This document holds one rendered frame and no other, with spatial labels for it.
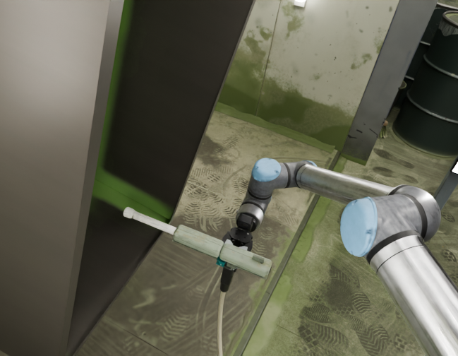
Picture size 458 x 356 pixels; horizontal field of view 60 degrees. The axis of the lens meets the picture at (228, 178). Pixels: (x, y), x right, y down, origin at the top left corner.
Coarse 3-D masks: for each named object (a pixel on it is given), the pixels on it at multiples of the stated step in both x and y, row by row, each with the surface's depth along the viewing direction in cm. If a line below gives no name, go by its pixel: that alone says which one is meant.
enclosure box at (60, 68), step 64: (0, 0) 39; (64, 0) 36; (128, 0) 99; (192, 0) 94; (0, 64) 44; (64, 64) 41; (128, 64) 110; (192, 64) 103; (0, 128) 49; (64, 128) 46; (128, 128) 122; (192, 128) 114; (0, 192) 57; (64, 192) 52; (128, 192) 138; (0, 256) 68; (64, 256) 61; (128, 256) 123; (0, 320) 83; (64, 320) 73
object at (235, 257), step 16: (128, 208) 126; (160, 224) 124; (176, 240) 122; (192, 240) 120; (208, 240) 120; (224, 256) 118; (240, 256) 118; (256, 256) 117; (224, 272) 125; (256, 272) 117; (224, 288) 131
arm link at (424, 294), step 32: (352, 224) 83; (384, 224) 79; (416, 224) 81; (384, 256) 77; (416, 256) 74; (416, 288) 71; (448, 288) 70; (416, 320) 70; (448, 320) 66; (448, 352) 64
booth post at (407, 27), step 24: (408, 0) 212; (432, 0) 207; (408, 24) 217; (384, 48) 228; (408, 48) 223; (384, 72) 235; (384, 96) 242; (360, 120) 256; (384, 120) 249; (360, 144) 264
